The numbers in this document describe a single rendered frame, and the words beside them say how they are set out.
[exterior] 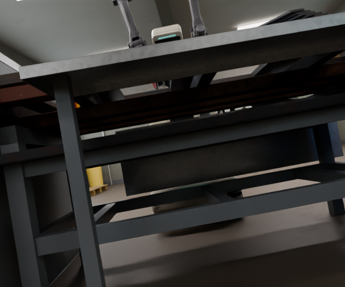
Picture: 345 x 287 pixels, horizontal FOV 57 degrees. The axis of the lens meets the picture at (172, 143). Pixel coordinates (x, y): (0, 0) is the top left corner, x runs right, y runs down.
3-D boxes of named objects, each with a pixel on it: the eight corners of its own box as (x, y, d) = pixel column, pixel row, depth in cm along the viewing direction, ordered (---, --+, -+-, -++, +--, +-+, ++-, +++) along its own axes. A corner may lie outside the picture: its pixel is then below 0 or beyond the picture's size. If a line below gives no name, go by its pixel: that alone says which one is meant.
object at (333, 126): (344, 155, 189) (332, 98, 190) (126, 196, 184) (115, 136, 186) (340, 156, 193) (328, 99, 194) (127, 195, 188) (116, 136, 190)
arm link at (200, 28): (206, 31, 203) (193, 33, 204) (205, 15, 193) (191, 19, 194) (210, 44, 197) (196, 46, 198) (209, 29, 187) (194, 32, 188)
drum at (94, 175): (107, 186, 894) (102, 162, 897) (102, 188, 852) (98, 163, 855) (91, 188, 897) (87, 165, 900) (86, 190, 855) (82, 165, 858)
